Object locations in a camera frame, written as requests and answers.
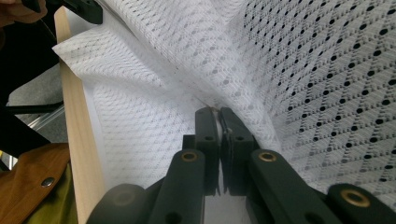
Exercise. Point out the black metal frame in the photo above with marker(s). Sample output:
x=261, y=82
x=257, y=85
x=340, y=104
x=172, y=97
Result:
x=18, y=137

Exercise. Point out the white mesh laundry bag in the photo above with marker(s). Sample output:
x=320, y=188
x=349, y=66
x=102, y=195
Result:
x=149, y=77

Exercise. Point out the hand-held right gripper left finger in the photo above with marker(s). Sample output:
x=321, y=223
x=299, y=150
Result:
x=208, y=155

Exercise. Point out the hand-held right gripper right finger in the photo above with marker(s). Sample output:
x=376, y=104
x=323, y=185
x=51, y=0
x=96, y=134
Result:
x=239, y=161

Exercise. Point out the white foam board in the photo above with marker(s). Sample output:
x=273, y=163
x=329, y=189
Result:
x=77, y=29

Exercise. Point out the silver metal bar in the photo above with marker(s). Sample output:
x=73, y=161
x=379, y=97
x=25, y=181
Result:
x=46, y=119

